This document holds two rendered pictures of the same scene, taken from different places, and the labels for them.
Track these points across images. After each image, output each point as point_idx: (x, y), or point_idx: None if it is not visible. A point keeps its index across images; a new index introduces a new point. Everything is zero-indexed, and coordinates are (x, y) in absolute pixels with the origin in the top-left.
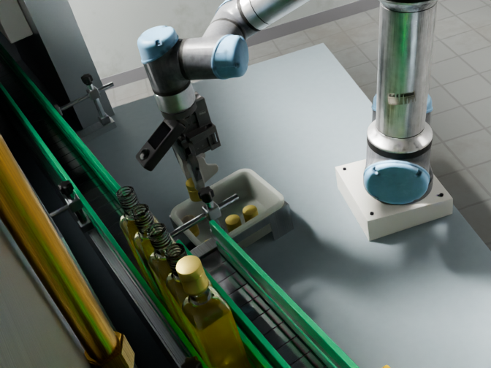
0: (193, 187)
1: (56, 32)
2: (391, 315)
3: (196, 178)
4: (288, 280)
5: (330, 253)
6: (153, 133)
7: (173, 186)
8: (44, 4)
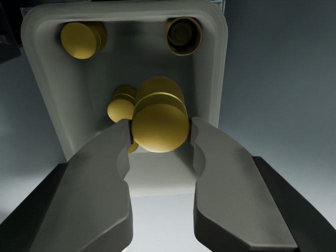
0: (133, 117)
1: None
2: None
3: (44, 180)
4: (5, 107)
5: (32, 165)
6: None
7: (328, 65)
8: None
